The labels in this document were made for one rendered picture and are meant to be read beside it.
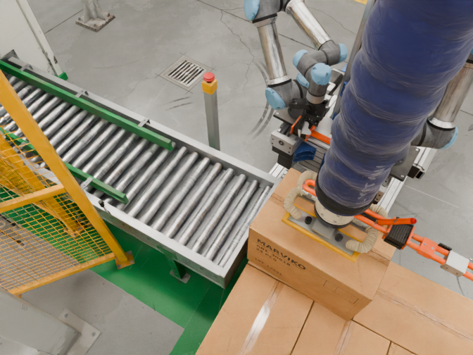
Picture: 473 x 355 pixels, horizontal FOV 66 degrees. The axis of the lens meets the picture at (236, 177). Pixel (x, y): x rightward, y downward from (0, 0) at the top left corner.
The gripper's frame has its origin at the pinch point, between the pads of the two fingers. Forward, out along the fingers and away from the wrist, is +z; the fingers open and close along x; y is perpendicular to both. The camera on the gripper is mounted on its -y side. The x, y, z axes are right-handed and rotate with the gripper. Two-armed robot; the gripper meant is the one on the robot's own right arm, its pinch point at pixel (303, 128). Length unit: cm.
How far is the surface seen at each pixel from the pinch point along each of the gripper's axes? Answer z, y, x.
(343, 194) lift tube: -21, 31, -37
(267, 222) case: 23.9, 6.5, -39.4
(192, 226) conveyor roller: 63, -36, -47
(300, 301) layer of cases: 64, 36, -50
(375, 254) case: 24, 54, -27
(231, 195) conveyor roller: 63, -29, -18
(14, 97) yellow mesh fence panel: -39, -78, -76
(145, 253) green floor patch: 118, -72, -65
